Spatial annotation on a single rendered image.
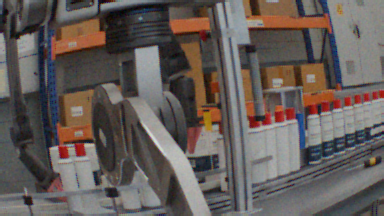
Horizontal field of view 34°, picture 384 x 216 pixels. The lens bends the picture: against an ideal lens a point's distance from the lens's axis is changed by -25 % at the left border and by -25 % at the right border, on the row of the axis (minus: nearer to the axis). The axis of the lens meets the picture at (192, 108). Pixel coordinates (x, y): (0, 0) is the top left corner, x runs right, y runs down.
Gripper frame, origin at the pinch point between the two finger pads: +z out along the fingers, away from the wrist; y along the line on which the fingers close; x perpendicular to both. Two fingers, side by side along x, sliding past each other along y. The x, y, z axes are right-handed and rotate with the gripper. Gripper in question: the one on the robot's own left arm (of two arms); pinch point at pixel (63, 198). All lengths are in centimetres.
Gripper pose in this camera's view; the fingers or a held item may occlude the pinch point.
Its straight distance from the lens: 198.2
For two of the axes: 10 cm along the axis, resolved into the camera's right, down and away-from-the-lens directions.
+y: -5.6, 0.5, 8.3
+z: 6.2, 6.9, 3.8
